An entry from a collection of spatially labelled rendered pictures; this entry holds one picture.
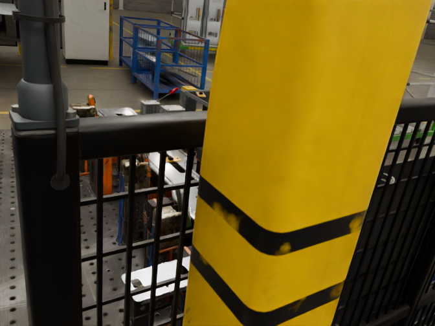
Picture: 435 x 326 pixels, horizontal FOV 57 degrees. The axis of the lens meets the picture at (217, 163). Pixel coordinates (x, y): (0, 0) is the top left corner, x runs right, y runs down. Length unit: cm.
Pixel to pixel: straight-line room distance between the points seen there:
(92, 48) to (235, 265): 805
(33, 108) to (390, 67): 22
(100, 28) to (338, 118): 806
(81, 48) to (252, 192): 804
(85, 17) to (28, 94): 793
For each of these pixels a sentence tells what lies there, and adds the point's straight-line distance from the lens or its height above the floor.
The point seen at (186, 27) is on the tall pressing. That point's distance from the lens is 1037.
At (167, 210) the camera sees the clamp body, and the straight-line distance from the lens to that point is 116.
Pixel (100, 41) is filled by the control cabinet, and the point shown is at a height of 46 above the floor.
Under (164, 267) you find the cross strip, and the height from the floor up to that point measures 100.
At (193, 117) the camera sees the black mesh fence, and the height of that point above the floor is 155.
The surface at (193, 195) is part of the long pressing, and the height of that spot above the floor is 100.
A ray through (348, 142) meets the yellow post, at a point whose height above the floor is 157.
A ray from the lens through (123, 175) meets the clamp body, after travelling 145.
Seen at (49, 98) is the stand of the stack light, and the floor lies 157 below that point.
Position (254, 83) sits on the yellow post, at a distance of 25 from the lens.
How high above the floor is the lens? 164
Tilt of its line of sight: 23 degrees down
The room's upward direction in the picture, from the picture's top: 8 degrees clockwise
